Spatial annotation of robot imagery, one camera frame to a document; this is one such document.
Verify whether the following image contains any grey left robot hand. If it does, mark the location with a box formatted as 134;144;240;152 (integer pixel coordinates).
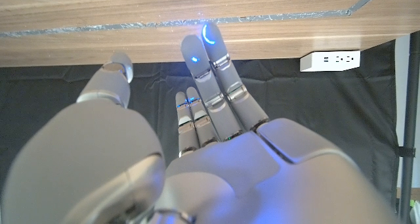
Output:
0;22;401;224

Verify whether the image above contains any black backdrop cloth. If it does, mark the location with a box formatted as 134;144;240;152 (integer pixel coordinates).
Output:
0;39;400;212

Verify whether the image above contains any white power strip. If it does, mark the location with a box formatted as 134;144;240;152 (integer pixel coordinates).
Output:
299;50;361;73

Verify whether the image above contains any black backdrop stand pole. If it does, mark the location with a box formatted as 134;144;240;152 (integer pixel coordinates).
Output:
398;30;420;224

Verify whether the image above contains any grey tape outline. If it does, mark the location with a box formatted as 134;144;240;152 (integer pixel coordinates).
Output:
0;0;391;38

